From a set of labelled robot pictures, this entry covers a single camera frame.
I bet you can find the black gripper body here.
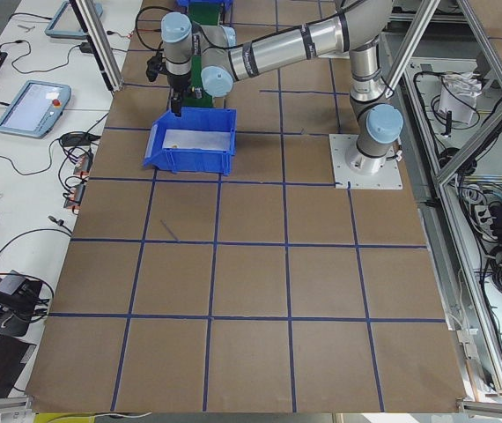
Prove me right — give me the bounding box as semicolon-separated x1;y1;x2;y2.
167;72;191;115

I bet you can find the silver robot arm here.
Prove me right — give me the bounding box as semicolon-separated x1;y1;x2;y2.
161;1;403;175

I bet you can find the green conveyor belt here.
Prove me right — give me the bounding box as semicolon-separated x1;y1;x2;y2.
182;0;225;109

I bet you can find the blue plastic bin with foam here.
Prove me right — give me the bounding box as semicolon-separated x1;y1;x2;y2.
144;107;237;175

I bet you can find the far teach pendant tablet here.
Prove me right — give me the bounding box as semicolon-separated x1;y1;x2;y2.
44;1;86;41

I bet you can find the teach pendant tablet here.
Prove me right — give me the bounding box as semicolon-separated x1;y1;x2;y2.
0;80;72;138
44;1;86;41

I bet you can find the near teach pendant tablet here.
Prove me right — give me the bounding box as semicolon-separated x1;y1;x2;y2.
0;80;72;138

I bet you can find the white paper bag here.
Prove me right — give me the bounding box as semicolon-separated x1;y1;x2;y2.
438;72;482;124

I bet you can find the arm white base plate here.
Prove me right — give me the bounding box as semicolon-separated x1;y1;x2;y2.
329;134;402;190

